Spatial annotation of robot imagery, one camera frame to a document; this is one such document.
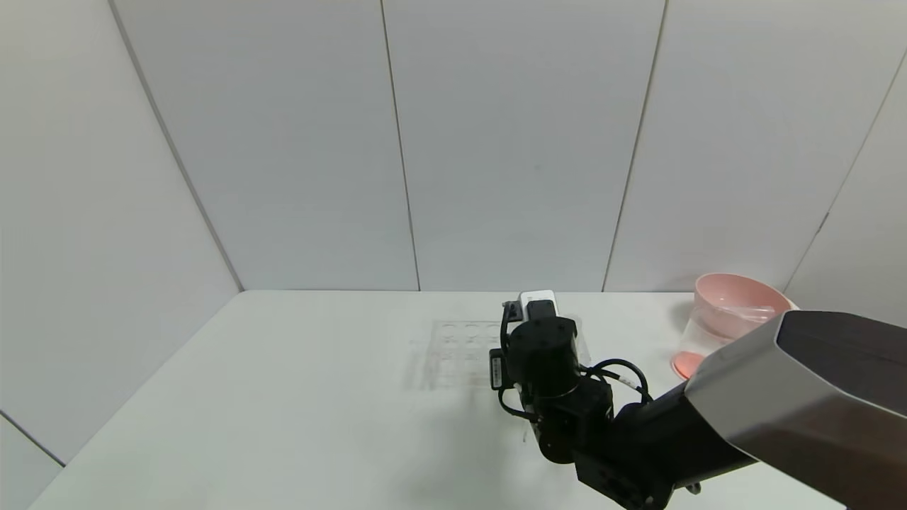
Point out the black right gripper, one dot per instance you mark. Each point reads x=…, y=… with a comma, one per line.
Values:
x=497, y=370

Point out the red pigment test tube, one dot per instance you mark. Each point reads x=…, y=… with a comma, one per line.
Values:
x=751, y=312

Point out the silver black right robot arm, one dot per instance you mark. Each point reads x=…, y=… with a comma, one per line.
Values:
x=779, y=411

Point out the clear plastic test tube rack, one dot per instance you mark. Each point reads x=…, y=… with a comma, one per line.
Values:
x=457, y=354

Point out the clear plastic beaker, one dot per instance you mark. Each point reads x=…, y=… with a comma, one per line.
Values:
x=698, y=347

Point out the pink plastic funnel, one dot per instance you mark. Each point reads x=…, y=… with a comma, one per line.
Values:
x=723, y=297

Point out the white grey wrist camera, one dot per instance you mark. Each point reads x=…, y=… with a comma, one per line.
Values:
x=537, y=297

